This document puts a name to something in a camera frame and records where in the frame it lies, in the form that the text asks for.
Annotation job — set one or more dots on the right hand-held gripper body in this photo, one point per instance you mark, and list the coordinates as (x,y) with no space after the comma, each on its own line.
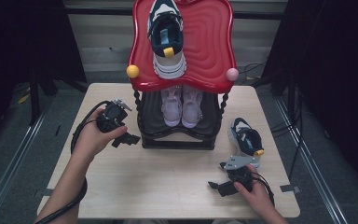
(240,177)

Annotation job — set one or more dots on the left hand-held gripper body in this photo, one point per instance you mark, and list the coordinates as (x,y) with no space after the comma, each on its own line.
(112,116)

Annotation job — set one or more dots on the navy and white sneaker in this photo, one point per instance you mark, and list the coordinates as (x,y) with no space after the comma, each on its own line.
(247,140)
(167,37)

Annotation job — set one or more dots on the purple sandal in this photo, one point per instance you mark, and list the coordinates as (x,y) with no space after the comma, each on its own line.
(171,109)
(192,109)

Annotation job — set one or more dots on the red and black shoe rack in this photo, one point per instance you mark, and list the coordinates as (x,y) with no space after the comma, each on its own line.
(205,46)

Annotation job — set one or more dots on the person's right hand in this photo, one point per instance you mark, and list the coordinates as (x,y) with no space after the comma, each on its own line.
(254,193)

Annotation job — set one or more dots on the person's left hand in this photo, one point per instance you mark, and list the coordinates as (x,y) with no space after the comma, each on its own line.
(96,140)

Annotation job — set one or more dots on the grey tape piece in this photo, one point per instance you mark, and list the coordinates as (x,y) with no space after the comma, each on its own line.
(290,188)

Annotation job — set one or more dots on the small black floor tape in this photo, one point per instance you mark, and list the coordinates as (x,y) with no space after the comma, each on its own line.
(57,130)

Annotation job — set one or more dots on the black metal stand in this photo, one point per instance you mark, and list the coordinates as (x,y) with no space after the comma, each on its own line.
(34,99)

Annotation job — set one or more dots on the dark tape piece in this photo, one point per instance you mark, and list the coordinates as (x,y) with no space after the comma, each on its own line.
(43,192)

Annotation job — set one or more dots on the yellow floor tape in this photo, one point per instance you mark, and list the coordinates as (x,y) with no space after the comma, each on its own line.
(23,98)

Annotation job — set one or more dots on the dark curtain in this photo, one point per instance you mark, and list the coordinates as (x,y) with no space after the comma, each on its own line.
(18,46)
(332,77)

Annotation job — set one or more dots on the metal floor rail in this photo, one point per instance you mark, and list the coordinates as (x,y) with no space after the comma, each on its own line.
(15,161)
(310,161)

